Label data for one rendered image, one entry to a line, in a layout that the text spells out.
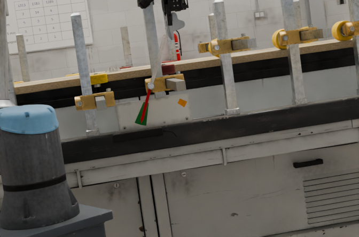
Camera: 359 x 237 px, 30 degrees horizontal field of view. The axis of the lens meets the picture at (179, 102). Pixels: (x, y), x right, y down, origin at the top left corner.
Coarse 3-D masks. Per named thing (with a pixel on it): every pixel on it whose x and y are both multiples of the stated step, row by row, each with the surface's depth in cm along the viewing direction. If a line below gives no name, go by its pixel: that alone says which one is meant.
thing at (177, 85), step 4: (168, 80) 225; (172, 80) 219; (176, 80) 215; (180, 80) 212; (168, 84) 227; (172, 84) 216; (176, 84) 207; (180, 84) 207; (184, 84) 207; (172, 88) 217; (176, 88) 207; (180, 88) 207; (184, 88) 207
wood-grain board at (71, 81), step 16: (272, 48) 318; (304, 48) 262; (320, 48) 263; (336, 48) 264; (176, 64) 261; (192, 64) 257; (208, 64) 258; (48, 80) 290; (64, 80) 251; (112, 80) 253
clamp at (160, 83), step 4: (164, 76) 233; (168, 76) 233; (172, 76) 234; (176, 76) 234; (180, 76) 234; (148, 80) 234; (156, 80) 233; (160, 80) 233; (164, 80) 233; (156, 84) 233; (160, 84) 233; (164, 84) 233; (156, 88) 233; (160, 88) 233; (164, 88) 234; (168, 88) 234
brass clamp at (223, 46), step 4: (248, 36) 236; (220, 40) 235; (224, 40) 235; (228, 40) 235; (232, 40) 236; (236, 40) 236; (212, 44) 235; (216, 44) 235; (220, 44) 235; (224, 44) 235; (228, 44) 236; (212, 48) 236; (216, 48) 235; (220, 48) 235; (224, 48) 235; (228, 48) 236; (212, 52) 237; (216, 52) 236; (220, 52) 235; (224, 52) 236; (228, 52) 236
